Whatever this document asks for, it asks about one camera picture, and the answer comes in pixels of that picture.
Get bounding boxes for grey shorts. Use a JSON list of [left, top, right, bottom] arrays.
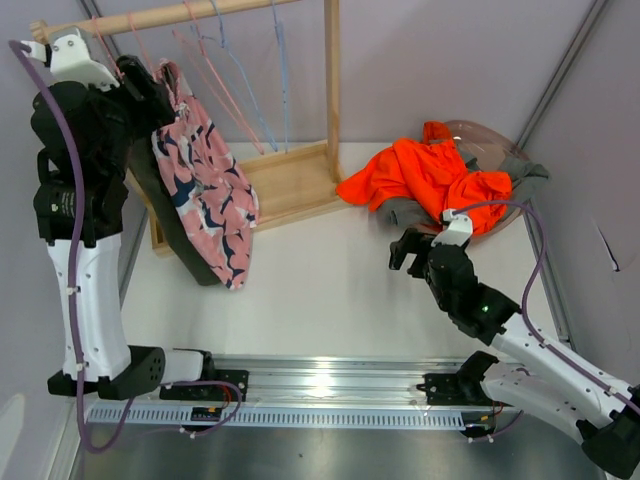
[[375, 156, 550, 229]]

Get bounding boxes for dark olive shorts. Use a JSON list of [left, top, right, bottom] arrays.
[[128, 137, 221, 287]]

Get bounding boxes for orange shorts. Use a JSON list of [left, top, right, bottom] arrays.
[[336, 138, 512, 236], [422, 121, 453, 144]]

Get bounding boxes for blue wire hanger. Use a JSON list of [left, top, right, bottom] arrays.
[[197, 0, 279, 152], [271, 0, 290, 152]]

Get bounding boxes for pink patterned shorts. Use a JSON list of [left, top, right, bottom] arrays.
[[151, 60, 259, 290]]

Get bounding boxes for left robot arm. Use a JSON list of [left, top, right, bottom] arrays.
[[31, 55, 217, 400]]

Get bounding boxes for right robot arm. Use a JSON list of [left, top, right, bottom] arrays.
[[389, 228, 639, 479]]

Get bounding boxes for pink translucent plastic basin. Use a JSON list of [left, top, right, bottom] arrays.
[[434, 121, 531, 242]]

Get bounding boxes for wooden clothes rack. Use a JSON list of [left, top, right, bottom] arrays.
[[29, 0, 344, 230]]

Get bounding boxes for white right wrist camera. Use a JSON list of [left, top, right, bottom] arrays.
[[431, 209, 474, 247]]

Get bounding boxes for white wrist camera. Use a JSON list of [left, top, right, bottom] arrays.
[[431, 209, 474, 247], [20, 26, 120, 92]]

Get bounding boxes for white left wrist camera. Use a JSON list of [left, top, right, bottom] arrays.
[[20, 26, 120, 92]]

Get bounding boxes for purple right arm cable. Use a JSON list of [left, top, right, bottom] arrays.
[[442, 199, 640, 444]]

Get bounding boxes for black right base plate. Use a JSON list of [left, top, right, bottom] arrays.
[[415, 373, 493, 407]]

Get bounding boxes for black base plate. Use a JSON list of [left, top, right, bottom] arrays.
[[159, 369, 249, 402], [415, 373, 493, 407]]

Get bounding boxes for white slotted cable duct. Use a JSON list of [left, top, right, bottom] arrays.
[[87, 405, 464, 430]]

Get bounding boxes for aluminium mounting rail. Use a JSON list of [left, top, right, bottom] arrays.
[[215, 355, 466, 410]]

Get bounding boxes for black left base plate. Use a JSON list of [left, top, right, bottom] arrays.
[[159, 369, 249, 402]]

